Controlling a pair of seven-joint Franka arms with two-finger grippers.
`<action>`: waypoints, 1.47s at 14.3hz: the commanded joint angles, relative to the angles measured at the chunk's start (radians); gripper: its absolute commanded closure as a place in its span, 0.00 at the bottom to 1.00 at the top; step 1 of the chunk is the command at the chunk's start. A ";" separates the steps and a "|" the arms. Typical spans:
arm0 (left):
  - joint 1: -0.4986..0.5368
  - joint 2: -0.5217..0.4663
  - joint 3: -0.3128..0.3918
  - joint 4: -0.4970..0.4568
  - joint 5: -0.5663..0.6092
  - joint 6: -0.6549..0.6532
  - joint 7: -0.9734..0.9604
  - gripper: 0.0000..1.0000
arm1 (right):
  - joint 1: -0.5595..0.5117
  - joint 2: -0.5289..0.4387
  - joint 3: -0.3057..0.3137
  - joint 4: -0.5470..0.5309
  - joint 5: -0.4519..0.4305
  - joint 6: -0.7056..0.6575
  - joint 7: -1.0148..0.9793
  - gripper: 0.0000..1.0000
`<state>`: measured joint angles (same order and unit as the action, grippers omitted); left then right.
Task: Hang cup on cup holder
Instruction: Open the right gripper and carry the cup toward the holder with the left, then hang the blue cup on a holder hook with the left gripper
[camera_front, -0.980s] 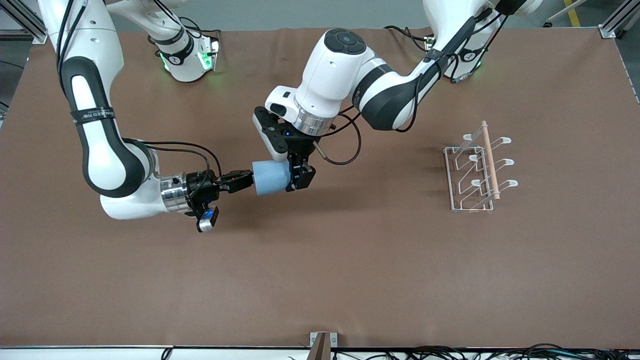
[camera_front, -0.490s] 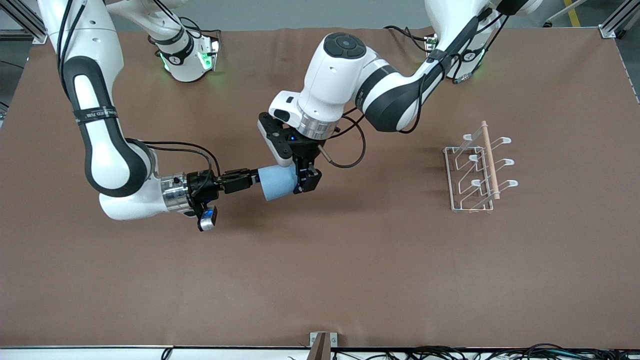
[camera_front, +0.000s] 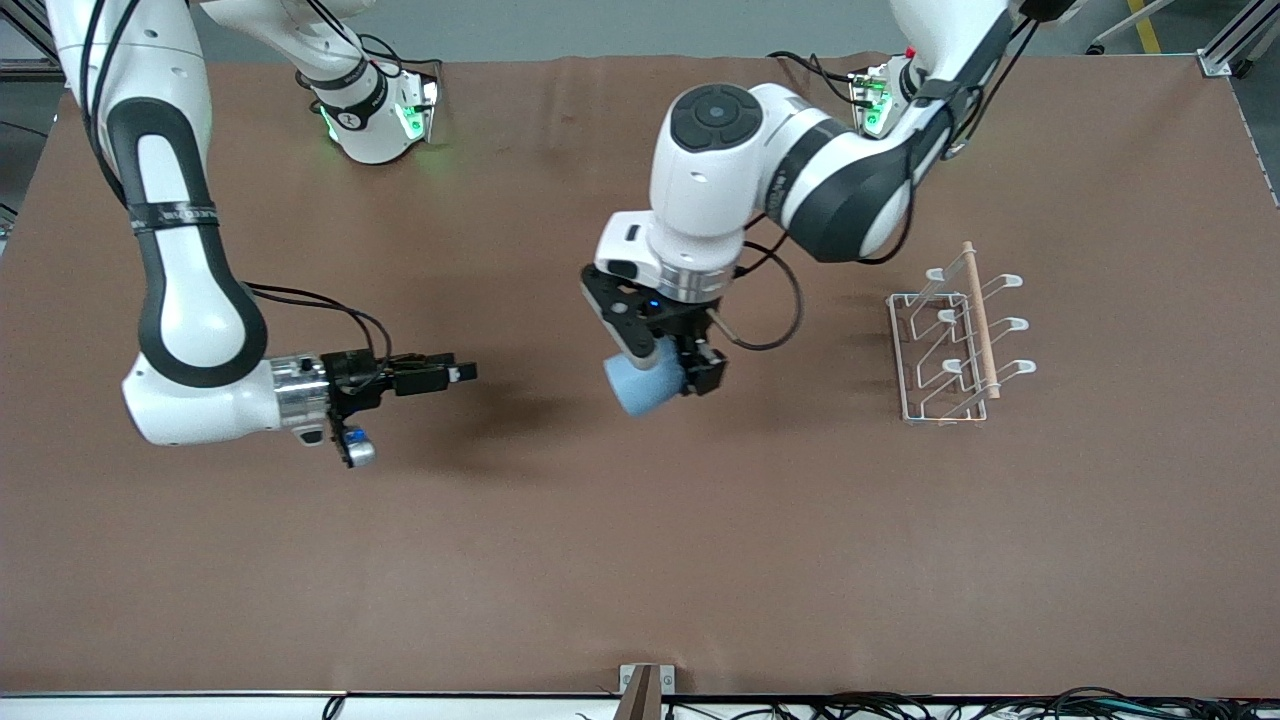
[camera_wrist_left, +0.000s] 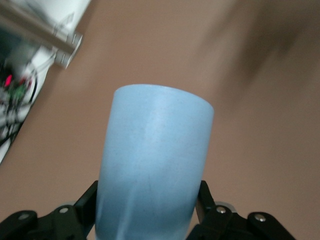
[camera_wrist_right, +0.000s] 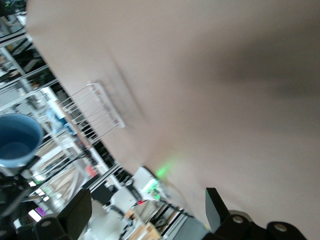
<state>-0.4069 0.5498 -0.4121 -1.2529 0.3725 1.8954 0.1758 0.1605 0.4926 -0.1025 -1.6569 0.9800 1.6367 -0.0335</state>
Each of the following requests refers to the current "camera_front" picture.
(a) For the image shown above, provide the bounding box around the blue plastic cup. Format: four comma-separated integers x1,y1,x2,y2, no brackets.
603,338,689,419

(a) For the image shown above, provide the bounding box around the brown table cover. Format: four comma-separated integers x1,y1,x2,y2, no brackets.
0,52,1280,698

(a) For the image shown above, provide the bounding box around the white metal tube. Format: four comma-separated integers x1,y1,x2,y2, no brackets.
1088,0,1176,53

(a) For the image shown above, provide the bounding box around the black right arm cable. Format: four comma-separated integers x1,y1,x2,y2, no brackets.
245,280,393,366

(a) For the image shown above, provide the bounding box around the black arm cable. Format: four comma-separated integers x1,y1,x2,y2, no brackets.
245,280,393,366
712,238,806,353

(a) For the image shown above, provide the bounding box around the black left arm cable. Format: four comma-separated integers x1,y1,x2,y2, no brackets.
712,238,806,353

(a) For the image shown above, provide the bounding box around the white wire cup holder rack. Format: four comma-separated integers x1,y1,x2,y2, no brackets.
886,241,1038,427

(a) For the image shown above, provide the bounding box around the black left base cable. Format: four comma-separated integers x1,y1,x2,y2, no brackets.
767,50,861,107

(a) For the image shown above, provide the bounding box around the black base cable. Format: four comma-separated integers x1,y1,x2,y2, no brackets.
767,50,861,107
300,0,443,103

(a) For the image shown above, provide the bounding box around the black right base cable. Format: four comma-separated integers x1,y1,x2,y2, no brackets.
300,0,443,103

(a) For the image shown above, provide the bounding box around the metal bracket with brown post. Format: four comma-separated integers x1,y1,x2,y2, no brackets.
615,663,677,720

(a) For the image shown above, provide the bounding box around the aluminium frame profile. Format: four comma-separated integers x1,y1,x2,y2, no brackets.
0,0,69,89
1198,0,1280,79

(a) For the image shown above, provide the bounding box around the black cable bundle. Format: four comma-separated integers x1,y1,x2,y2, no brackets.
660,686,1280,720

